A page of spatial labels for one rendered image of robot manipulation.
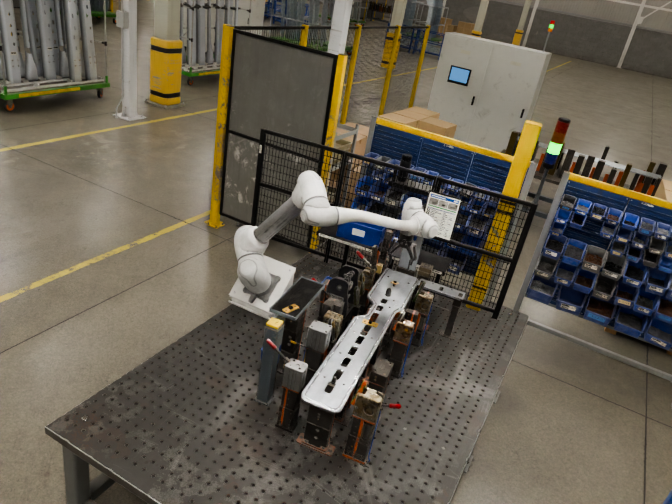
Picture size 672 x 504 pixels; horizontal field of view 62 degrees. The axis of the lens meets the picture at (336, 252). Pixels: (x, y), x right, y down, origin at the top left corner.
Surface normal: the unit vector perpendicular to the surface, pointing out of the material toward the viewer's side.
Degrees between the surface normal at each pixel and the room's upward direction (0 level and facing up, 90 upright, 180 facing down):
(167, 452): 0
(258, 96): 91
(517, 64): 90
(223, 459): 0
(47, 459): 0
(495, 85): 90
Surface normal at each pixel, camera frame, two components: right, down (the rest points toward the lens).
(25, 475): 0.16, -0.88
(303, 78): -0.48, 0.32
